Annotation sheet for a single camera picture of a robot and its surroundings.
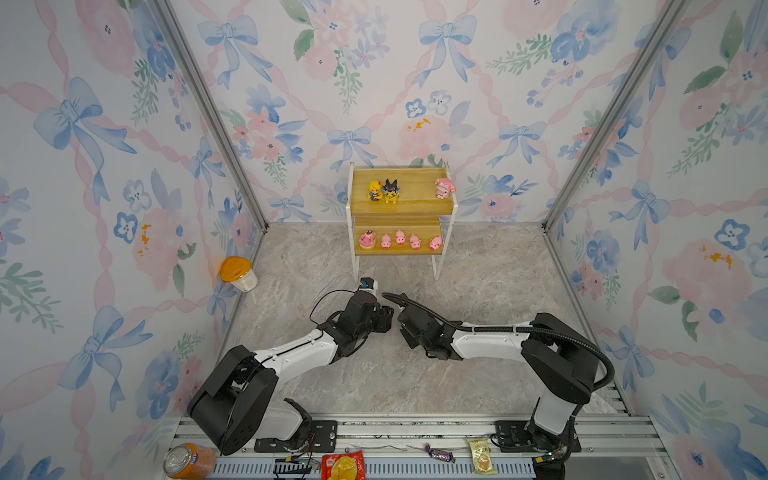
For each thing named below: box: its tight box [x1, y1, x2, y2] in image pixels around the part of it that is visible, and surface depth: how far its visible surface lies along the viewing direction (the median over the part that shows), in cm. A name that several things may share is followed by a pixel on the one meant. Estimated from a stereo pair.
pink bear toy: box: [359, 230, 377, 249], surface depth 92 cm
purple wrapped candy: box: [424, 444, 456, 464], surface depth 73 cm
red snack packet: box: [321, 451, 367, 480], surface depth 70 cm
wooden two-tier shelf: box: [346, 161, 459, 283], surface depth 86 cm
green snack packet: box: [466, 438, 498, 476], surface depth 72 cm
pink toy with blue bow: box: [435, 178, 456, 200], surface depth 80 cm
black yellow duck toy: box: [382, 178, 400, 204], surface depth 78 cm
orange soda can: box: [163, 443, 217, 480], surface depth 63 cm
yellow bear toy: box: [368, 181, 383, 202], surface depth 80 cm
